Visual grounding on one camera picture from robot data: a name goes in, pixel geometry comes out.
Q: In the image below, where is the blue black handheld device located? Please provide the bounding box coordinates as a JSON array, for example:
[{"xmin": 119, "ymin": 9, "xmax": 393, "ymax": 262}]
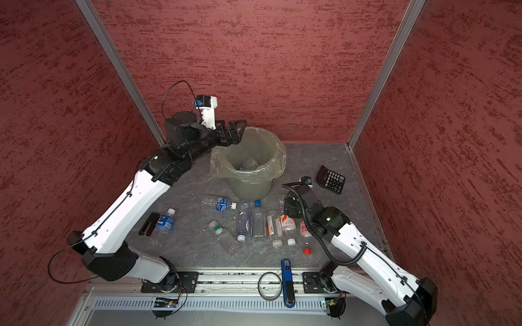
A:
[{"xmin": 281, "ymin": 258, "xmax": 296, "ymax": 308}]

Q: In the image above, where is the clear bottle blue cap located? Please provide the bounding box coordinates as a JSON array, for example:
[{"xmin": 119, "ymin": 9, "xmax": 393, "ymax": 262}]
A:
[{"xmin": 251, "ymin": 200, "xmax": 266, "ymax": 239}]

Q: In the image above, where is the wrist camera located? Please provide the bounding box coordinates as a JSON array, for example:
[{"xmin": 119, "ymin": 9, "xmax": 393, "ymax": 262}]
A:
[
  {"xmin": 300, "ymin": 176, "xmax": 313, "ymax": 187},
  {"xmin": 195, "ymin": 95, "xmax": 218, "ymax": 130}
]

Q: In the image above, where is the black stapler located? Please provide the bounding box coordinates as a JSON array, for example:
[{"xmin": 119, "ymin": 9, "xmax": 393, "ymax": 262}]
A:
[{"xmin": 139, "ymin": 212, "xmax": 160, "ymax": 237}]

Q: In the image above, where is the black cable ring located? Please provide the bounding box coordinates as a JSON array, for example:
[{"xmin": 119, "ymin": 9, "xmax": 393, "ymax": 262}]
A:
[{"xmin": 257, "ymin": 271, "xmax": 284, "ymax": 302}]

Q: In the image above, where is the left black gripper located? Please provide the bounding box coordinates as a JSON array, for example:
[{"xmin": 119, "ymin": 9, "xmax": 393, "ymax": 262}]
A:
[{"xmin": 181, "ymin": 117, "xmax": 247, "ymax": 164}]

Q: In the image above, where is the black calculator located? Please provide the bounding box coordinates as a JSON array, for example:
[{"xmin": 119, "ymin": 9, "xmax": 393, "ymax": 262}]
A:
[{"xmin": 315, "ymin": 166, "xmax": 346, "ymax": 194}]

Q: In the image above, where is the green label clear bottle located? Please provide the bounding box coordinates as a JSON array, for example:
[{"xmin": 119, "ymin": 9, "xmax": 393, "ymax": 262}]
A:
[{"xmin": 209, "ymin": 221, "xmax": 239, "ymax": 255}]

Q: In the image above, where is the left circuit board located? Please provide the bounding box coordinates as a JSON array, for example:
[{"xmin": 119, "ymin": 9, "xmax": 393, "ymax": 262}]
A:
[{"xmin": 153, "ymin": 297, "xmax": 179, "ymax": 310}]

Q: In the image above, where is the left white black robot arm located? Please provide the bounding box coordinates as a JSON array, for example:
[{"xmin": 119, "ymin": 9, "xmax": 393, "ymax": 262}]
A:
[{"xmin": 67, "ymin": 111, "xmax": 247, "ymax": 291}]

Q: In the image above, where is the clear crushed bottle white cap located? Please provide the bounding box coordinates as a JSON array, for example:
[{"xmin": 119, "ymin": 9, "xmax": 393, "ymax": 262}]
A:
[{"xmin": 236, "ymin": 200, "xmax": 251, "ymax": 243}]

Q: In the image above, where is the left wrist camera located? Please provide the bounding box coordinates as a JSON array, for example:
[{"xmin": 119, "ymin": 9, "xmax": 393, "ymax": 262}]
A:
[{"xmin": 195, "ymin": 95, "xmax": 218, "ymax": 130}]

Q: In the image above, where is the crushed blue label bottle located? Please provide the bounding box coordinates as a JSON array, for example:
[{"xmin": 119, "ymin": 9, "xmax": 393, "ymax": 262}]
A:
[{"xmin": 202, "ymin": 194, "xmax": 238, "ymax": 212}]

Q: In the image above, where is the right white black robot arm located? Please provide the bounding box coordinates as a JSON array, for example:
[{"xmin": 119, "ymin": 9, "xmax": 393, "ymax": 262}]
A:
[{"xmin": 284, "ymin": 182, "xmax": 438, "ymax": 325}]

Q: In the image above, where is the orange label bottle white cap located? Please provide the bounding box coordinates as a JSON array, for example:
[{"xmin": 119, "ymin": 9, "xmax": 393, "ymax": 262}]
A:
[{"xmin": 266, "ymin": 209, "xmax": 283, "ymax": 248}]

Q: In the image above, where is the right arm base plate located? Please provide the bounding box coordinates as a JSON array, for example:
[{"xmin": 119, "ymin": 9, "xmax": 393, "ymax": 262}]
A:
[{"xmin": 302, "ymin": 272, "xmax": 339, "ymax": 294}]

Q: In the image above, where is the red white label bottle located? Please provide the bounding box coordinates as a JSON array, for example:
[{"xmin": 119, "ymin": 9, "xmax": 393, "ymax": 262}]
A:
[{"xmin": 280, "ymin": 215, "xmax": 298, "ymax": 247}]

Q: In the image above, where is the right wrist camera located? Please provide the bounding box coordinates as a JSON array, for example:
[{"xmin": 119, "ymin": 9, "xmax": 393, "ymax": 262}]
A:
[{"xmin": 300, "ymin": 176, "xmax": 313, "ymax": 187}]

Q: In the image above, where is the mesh bin with plastic liner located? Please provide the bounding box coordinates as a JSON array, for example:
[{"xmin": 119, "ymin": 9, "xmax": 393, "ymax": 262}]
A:
[{"xmin": 210, "ymin": 127, "xmax": 287, "ymax": 201}]

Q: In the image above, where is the circuit board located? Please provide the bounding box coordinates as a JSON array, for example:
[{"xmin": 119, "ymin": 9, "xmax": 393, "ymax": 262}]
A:
[
  {"xmin": 153, "ymin": 297, "xmax": 179, "ymax": 310},
  {"xmin": 322, "ymin": 297, "xmax": 346, "ymax": 319}
]

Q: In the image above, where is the right circuit board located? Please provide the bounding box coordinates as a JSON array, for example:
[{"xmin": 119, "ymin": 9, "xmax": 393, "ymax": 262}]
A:
[{"xmin": 322, "ymin": 297, "xmax": 346, "ymax": 319}]

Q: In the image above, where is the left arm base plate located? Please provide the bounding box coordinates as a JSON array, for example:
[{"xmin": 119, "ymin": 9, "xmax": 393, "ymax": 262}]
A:
[{"xmin": 141, "ymin": 271, "xmax": 199, "ymax": 295}]

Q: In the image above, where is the blue label bottle white cap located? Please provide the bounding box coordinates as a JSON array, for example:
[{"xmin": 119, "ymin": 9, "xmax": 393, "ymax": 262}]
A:
[{"xmin": 151, "ymin": 208, "xmax": 176, "ymax": 246}]

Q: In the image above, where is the yellow label juice bottle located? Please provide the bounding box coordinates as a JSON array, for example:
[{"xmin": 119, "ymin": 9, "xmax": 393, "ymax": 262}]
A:
[{"xmin": 239, "ymin": 158, "xmax": 260, "ymax": 172}]

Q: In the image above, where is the red label bottle red cap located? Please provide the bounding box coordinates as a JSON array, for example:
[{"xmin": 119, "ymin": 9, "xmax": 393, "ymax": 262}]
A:
[{"xmin": 299, "ymin": 221, "xmax": 312, "ymax": 256}]

